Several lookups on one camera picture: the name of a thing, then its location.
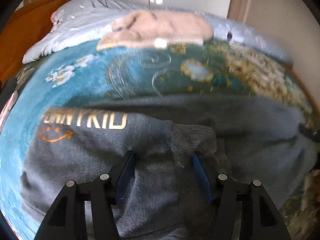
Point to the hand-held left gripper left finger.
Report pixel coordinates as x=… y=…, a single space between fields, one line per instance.
x=126 y=175

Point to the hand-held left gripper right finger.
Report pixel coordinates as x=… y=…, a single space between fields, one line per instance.
x=202 y=177

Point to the grey sweatshirt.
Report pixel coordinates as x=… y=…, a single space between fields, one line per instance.
x=87 y=150

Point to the wooden headboard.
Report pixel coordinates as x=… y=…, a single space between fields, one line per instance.
x=25 y=30

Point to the peach fluffy garment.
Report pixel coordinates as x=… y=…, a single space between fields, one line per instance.
x=155 y=25

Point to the grey floral quilt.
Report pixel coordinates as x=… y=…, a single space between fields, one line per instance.
x=82 y=10

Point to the beige door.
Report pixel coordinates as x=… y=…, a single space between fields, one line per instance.
x=240 y=2

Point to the green floral blanket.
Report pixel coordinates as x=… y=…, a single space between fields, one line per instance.
x=112 y=72

